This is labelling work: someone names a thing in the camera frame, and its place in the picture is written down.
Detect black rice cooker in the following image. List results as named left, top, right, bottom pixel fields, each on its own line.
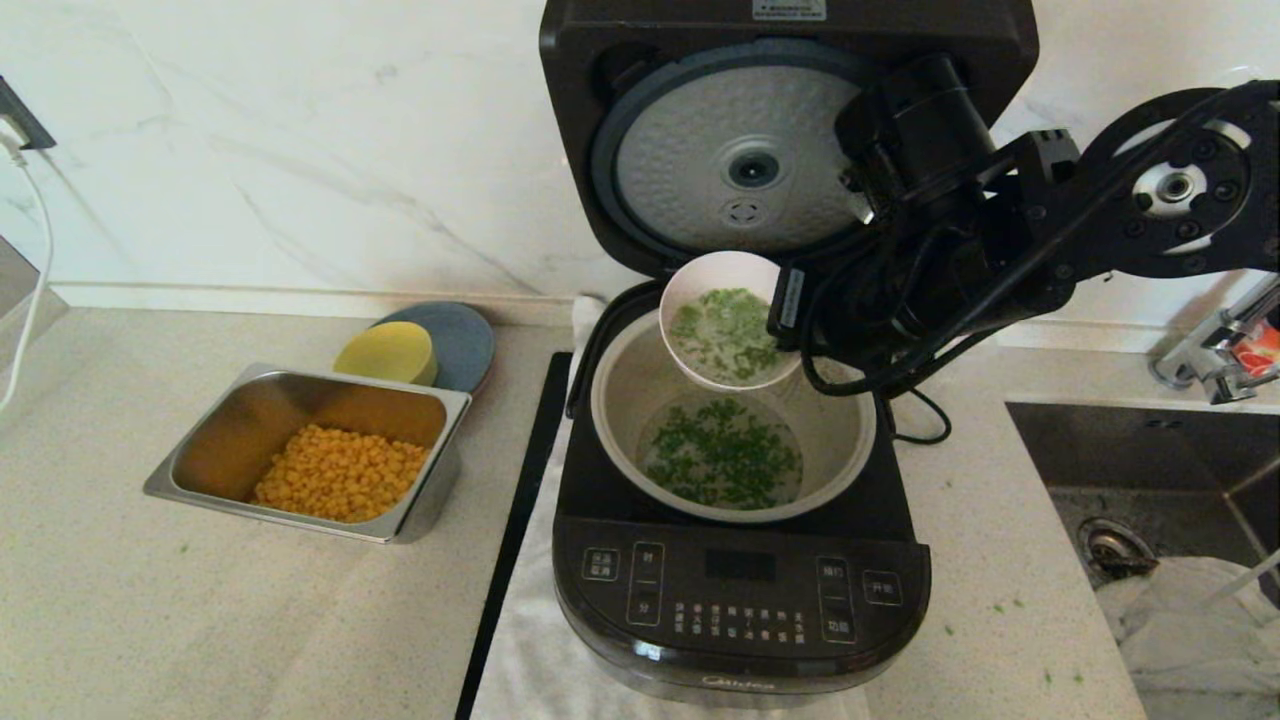
left=552, top=280, right=933, bottom=707

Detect grey inner pot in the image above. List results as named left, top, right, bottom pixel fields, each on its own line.
left=590, top=300, right=878, bottom=524

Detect white round bowl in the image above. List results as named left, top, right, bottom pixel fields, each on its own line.
left=659, top=250, right=806, bottom=392

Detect stainless steel sink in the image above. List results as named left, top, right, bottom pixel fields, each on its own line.
left=1005, top=400, right=1280, bottom=606

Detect white towel under cooker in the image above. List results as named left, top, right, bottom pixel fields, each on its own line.
left=470, top=296, right=871, bottom=720

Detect chopped green vegetables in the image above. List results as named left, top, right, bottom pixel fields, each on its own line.
left=640, top=288, right=804, bottom=509

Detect red-orange small item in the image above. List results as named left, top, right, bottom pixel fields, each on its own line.
left=1238, top=325, right=1280, bottom=379

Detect grey appliance edge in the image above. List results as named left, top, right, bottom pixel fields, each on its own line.
left=0, top=235, right=71, bottom=376

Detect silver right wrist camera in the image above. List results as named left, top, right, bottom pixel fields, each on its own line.
left=846, top=170, right=883, bottom=227

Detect metal sink drain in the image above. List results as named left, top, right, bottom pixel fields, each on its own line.
left=1078, top=517, right=1159, bottom=583

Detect yellow small bowl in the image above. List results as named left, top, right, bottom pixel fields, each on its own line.
left=333, top=322, right=439, bottom=388

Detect white crumpled cloth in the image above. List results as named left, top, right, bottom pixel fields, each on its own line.
left=1095, top=555, right=1280, bottom=720

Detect black wall socket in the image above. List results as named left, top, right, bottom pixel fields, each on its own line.
left=0, top=75, right=61, bottom=154

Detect white cable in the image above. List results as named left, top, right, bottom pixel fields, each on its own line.
left=0, top=120, right=58, bottom=416

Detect chrome faucet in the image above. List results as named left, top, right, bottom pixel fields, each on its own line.
left=1150, top=275, right=1280, bottom=406

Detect blue-grey round plate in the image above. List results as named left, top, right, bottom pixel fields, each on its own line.
left=372, top=303, right=496, bottom=396

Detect yellow corn kernels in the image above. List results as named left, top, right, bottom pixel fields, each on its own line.
left=252, top=424, right=431, bottom=523

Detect black rice cooker lid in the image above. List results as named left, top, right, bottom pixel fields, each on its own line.
left=539, top=0, right=1041, bottom=284

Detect black power cord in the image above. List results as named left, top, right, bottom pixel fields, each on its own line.
left=885, top=388, right=952, bottom=446

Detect stainless steel tray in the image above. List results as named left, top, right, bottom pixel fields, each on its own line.
left=142, top=363, right=473, bottom=544

